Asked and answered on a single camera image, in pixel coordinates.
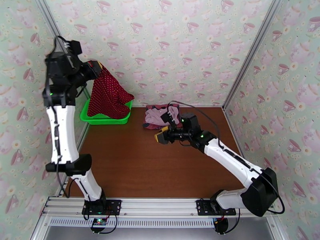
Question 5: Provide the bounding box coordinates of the pink tank top dark trim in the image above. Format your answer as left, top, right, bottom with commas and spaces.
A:
142, 103, 181, 130

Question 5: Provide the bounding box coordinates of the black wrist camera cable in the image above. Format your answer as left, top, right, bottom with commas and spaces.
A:
167, 100, 221, 148
50, 35, 71, 57

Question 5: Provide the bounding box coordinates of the black left wrist camera cable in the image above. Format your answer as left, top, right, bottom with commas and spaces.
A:
50, 35, 71, 57

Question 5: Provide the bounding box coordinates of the small controller circuit board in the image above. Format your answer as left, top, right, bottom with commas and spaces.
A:
213, 217, 229, 234
90, 217, 110, 234

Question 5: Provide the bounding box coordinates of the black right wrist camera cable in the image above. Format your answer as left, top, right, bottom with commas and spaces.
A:
167, 100, 221, 148

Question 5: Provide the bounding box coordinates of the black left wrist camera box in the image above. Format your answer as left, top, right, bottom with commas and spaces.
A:
65, 40, 83, 56

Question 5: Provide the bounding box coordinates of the lilac ribbed knit top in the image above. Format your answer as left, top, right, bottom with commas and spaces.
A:
144, 107, 181, 126

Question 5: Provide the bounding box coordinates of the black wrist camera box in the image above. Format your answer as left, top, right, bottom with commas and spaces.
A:
160, 108, 182, 128
65, 40, 83, 56

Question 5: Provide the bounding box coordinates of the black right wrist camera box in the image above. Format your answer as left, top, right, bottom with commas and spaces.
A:
160, 108, 182, 128

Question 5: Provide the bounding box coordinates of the perforated metal cable tray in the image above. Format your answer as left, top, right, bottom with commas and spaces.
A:
47, 218, 216, 229

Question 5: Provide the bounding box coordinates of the aluminium frame corner post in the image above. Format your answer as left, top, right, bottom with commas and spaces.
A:
33, 0, 91, 99
222, 0, 286, 112

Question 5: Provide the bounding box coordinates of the red polka dot garment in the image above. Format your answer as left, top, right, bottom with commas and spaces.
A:
86, 62, 135, 120

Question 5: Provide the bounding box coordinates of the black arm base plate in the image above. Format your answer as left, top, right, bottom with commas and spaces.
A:
196, 198, 237, 216
82, 199, 122, 216

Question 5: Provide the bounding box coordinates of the green plastic laundry basket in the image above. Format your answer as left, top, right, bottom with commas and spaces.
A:
80, 98, 133, 126

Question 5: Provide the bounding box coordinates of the black base power cable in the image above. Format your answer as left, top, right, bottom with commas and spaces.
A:
98, 214, 120, 235
225, 208, 241, 234

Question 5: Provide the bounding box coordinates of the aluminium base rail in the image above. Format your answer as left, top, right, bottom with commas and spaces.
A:
41, 196, 277, 218

